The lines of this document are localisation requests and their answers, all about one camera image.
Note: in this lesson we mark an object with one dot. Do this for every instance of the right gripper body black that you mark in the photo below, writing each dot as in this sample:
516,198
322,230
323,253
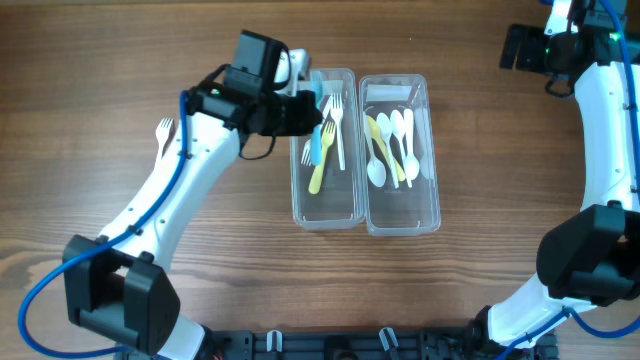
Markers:
538,52

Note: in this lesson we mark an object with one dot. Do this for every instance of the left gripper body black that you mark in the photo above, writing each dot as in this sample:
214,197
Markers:
285,113

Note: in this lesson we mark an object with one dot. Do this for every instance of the yellow fork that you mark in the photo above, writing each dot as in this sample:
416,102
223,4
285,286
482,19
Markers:
327,140

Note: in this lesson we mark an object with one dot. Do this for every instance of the light blue fork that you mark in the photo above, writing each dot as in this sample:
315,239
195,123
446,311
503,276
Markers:
317,88

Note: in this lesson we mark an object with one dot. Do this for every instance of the clear white fork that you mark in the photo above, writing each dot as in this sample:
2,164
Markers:
337,112

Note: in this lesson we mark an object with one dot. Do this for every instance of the white fork tines down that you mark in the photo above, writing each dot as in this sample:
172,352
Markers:
306,153

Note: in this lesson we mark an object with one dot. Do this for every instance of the yellow spoon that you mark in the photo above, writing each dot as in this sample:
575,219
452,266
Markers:
376,136

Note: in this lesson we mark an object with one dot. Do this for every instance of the white spoon slim handle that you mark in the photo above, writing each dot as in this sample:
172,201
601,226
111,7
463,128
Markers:
375,168

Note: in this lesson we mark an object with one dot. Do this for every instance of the white flat-handle spoon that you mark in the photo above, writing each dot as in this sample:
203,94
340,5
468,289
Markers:
399,132

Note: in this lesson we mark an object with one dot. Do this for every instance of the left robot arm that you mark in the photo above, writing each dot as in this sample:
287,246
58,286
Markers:
117,284

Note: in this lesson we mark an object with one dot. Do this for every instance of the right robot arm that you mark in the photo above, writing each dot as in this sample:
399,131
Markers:
592,259

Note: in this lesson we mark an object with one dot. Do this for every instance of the clear container left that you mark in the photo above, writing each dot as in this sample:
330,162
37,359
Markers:
340,203

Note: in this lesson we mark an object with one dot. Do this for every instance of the clear container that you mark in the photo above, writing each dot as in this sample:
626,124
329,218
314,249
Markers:
340,203
401,211

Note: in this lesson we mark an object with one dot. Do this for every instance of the clear container right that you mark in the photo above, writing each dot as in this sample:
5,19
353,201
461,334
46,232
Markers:
401,211

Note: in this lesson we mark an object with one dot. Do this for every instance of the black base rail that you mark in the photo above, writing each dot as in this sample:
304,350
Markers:
387,343

